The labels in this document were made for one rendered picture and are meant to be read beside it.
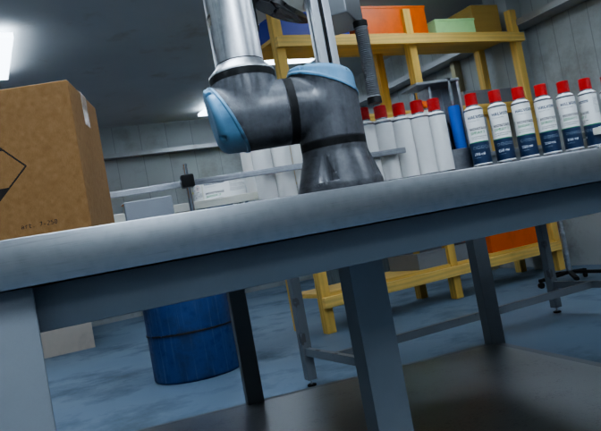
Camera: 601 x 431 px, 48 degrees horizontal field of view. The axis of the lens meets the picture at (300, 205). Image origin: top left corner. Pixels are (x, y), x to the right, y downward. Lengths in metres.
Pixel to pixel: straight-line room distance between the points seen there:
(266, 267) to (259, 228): 0.07
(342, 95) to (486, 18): 5.70
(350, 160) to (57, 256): 0.65
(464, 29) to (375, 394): 5.58
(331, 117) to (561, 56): 5.83
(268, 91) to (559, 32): 5.89
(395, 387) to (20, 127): 0.75
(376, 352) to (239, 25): 0.59
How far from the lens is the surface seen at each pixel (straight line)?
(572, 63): 6.81
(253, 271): 0.67
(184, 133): 10.60
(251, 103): 1.12
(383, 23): 5.95
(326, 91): 1.15
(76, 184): 1.19
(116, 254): 0.58
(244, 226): 0.61
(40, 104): 1.23
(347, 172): 1.11
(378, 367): 1.11
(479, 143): 1.90
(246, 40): 1.18
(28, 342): 0.60
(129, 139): 10.37
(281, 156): 1.69
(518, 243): 6.47
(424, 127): 1.82
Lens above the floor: 0.79
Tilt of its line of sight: 2 degrees up
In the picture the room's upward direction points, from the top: 10 degrees counter-clockwise
